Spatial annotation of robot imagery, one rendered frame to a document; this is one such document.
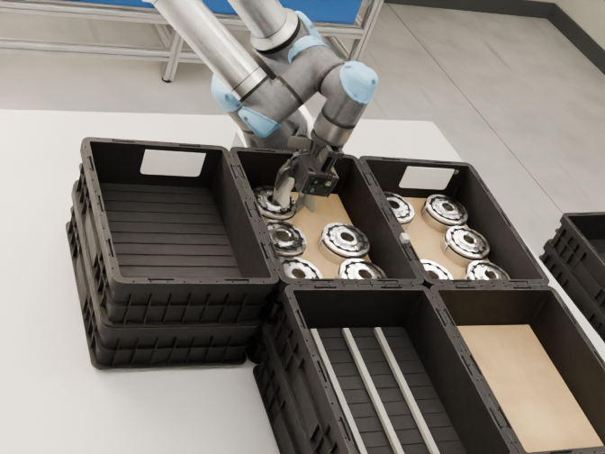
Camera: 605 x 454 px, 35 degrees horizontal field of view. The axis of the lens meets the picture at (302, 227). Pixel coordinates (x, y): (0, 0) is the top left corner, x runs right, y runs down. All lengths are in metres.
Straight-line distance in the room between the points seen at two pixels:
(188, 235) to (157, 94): 1.99
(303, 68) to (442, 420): 0.70
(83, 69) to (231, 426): 2.35
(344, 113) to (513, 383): 0.61
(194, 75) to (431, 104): 1.13
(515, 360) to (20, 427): 0.94
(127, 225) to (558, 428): 0.89
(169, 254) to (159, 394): 0.27
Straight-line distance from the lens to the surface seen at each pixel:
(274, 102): 1.84
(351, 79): 1.78
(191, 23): 1.84
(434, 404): 1.75
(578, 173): 4.49
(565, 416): 1.89
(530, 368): 1.93
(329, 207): 2.07
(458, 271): 2.06
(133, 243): 1.82
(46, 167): 2.16
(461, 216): 2.17
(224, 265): 1.83
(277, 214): 1.94
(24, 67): 3.80
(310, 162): 1.89
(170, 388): 1.76
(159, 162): 1.93
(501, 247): 2.11
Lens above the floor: 2.01
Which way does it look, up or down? 37 degrees down
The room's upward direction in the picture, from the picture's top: 22 degrees clockwise
